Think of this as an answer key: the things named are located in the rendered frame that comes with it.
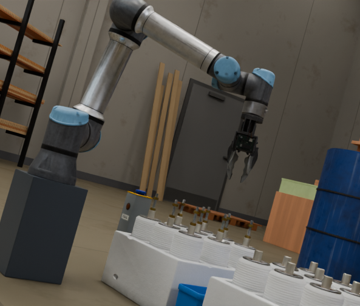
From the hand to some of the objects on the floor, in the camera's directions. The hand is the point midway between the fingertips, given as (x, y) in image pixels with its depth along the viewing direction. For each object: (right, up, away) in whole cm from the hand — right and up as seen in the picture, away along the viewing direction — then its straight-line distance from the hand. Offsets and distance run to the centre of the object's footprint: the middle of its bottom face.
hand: (236, 176), depth 195 cm
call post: (-42, -38, +26) cm, 62 cm away
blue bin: (-8, -45, -18) cm, 49 cm away
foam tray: (+11, -50, -37) cm, 63 cm away
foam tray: (-19, -43, +7) cm, 48 cm away
